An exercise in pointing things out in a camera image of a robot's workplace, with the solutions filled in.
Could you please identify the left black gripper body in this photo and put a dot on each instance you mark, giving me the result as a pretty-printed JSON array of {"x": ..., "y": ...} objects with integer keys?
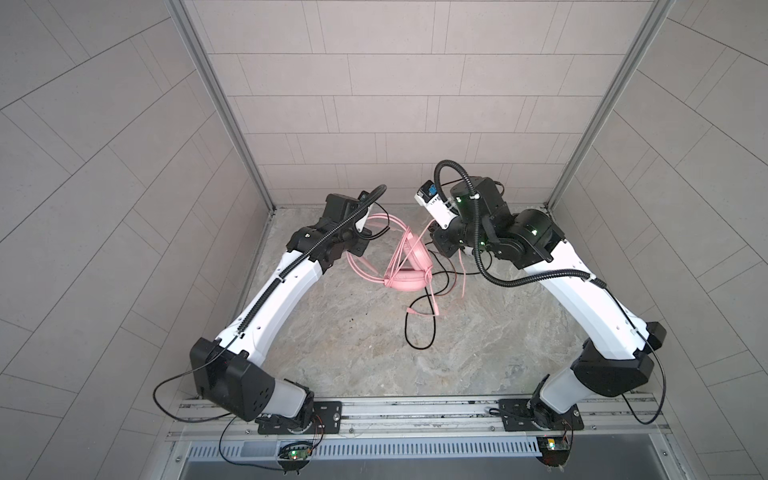
[{"x": 350, "y": 241}]

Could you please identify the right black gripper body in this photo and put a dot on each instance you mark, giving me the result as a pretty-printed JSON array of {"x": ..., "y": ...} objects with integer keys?
[{"x": 447, "y": 238}]

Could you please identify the pink headphones with cable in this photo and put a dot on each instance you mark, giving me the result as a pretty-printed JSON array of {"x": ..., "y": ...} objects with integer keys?
[{"x": 410, "y": 267}]

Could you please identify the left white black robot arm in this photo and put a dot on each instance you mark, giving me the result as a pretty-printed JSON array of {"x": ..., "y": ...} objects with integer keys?
[{"x": 227, "y": 370}]

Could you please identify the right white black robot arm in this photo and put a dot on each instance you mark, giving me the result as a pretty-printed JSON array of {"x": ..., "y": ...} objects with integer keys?
[{"x": 513, "y": 250}]

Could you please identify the left green circuit board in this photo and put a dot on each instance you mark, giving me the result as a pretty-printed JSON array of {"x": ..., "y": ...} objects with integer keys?
[{"x": 295, "y": 456}]

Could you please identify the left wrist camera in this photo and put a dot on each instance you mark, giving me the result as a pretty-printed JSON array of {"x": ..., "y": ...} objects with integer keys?
[{"x": 362, "y": 213}]

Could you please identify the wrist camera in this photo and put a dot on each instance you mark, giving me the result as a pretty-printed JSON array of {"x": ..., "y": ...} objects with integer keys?
[
  {"x": 362, "y": 213},
  {"x": 428, "y": 197}
]

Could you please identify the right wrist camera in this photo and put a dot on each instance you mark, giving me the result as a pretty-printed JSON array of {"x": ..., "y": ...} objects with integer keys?
[{"x": 428, "y": 197}]

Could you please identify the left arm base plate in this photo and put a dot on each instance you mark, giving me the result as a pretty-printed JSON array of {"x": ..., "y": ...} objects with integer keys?
[{"x": 319, "y": 417}]

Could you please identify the aluminium mounting rail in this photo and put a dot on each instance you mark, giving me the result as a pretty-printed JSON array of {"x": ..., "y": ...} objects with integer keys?
[{"x": 424, "y": 416}]

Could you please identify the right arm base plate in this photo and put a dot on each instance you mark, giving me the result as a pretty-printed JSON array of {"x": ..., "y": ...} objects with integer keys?
[{"x": 524, "y": 415}]

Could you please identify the white slotted cable duct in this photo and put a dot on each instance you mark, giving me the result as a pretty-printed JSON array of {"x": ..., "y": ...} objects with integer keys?
[{"x": 373, "y": 448}]

